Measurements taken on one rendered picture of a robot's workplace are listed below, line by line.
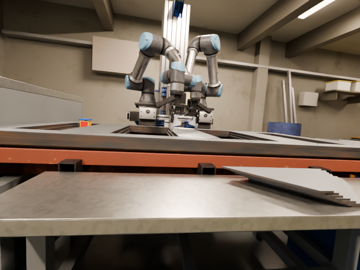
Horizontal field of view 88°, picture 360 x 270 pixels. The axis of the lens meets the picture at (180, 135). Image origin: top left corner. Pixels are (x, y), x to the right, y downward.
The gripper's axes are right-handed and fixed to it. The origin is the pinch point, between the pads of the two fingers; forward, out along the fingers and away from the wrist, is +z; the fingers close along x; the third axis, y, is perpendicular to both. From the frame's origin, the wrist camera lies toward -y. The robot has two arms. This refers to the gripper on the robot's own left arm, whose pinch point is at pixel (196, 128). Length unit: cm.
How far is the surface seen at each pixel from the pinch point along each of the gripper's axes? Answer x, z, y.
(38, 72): -329, -85, 283
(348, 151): 62, 3, -49
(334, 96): -334, -88, -460
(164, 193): 83, 11, 26
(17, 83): 31, -18, 91
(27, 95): 24, -13, 91
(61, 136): 62, 1, 58
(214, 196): 85, 11, 14
